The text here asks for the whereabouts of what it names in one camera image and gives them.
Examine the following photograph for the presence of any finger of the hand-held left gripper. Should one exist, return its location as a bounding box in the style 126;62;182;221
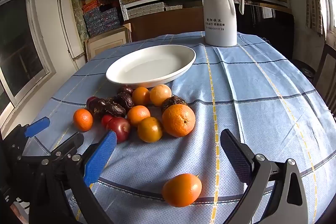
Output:
51;132;84;161
4;117;50;161

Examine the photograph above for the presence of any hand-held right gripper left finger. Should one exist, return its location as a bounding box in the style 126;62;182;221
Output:
29;131;117;224

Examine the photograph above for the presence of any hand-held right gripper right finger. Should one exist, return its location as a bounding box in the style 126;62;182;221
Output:
220;129;309;224

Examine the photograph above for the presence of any small mandarin orange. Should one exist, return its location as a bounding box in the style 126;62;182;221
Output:
73;109;94;132

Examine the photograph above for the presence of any dark purple passion fruit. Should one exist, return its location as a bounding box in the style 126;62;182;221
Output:
115;92;135;112
88;98;107;119
105;103;126;117
161;95;188;113
117;85;134;96

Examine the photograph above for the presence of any large orange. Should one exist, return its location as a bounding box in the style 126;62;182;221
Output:
162;104;196;138

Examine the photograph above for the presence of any pale orange fruit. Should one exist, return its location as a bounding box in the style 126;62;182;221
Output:
150;84;172;107

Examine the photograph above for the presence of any white oval plate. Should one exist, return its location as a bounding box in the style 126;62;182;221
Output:
106;45;196;88

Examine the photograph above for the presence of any blue checked tablecloth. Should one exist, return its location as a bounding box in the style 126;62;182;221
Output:
22;31;335;224

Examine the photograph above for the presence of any green marbled board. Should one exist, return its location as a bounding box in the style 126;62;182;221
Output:
70;0;90;41

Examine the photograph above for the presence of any stack of blue patterned boxes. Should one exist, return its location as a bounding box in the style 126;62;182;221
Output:
83;5;124;37

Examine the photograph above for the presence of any white thermos jug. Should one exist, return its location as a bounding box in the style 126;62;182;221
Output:
202;0;245;47

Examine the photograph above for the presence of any brown cardboard box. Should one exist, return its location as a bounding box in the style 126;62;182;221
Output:
123;6;206;42

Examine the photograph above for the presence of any window with white frame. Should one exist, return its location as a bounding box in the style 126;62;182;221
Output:
0;0;57;109

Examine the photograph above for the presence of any white wall conduit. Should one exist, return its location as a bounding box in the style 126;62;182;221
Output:
57;0;79;59

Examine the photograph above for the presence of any wooden picture frame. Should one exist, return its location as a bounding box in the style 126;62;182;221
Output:
84;26;132;60

